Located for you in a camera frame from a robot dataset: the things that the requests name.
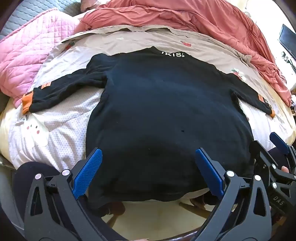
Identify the beige printed bedsheet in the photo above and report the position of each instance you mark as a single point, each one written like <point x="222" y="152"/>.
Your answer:
<point x="138" y="39"/>

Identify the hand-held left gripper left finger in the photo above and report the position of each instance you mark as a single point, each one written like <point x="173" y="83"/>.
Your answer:
<point x="89" y="171"/>

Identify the pink quilted blanket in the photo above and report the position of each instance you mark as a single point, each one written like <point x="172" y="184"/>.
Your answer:
<point x="34" y="53"/>

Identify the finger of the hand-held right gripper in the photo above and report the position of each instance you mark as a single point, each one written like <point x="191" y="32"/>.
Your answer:
<point x="279" y="142"/>
<point x="262" y="157"/>

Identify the coral red duvet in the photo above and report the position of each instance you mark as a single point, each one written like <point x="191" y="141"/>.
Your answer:
<point x="196" y="18"/>

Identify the black sweater with orange cuffs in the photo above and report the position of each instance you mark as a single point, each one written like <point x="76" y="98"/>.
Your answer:
<point x="161" y="115"/>

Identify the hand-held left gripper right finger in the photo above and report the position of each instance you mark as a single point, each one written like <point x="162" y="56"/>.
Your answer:
<point x="209" y="171"/>

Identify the black monitor screen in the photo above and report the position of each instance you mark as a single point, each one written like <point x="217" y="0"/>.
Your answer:
<point x="288" y="40"/>

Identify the person's right hand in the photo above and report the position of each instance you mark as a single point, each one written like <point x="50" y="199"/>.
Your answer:
<point x="285" y="169"/>

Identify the grey quilted mat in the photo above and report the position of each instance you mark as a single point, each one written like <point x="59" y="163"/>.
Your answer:
<point x="27" y="14"/>

